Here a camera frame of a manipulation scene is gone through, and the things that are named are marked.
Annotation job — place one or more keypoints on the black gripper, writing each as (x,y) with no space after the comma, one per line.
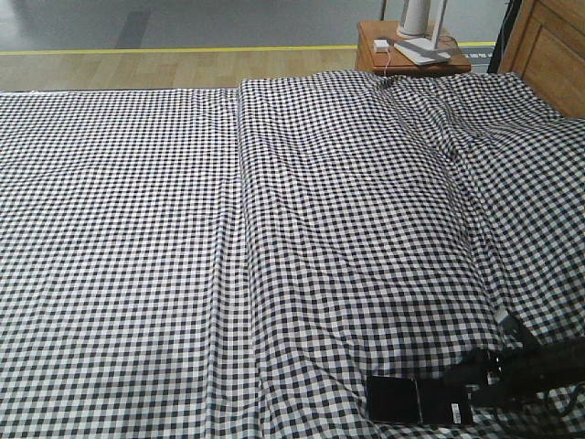
(475,368)

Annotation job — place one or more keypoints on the black smartphone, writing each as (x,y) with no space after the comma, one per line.
(417,402)

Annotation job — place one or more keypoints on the black white checkered bed sheet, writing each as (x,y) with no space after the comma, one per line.
(124,297)

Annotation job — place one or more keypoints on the black white checkered duvet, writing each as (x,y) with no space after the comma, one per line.
(387,221)

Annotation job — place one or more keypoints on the wooden headboard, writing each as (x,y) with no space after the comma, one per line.
(546,50)

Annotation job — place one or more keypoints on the small white charger box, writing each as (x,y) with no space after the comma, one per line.
(381,46)

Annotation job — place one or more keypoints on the wooden bedside table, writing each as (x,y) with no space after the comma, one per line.
(391,62)

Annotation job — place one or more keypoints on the white cylindrical speaker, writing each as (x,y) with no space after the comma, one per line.
(414,18)

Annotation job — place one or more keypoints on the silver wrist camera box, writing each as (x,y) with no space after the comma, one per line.
(501,316)

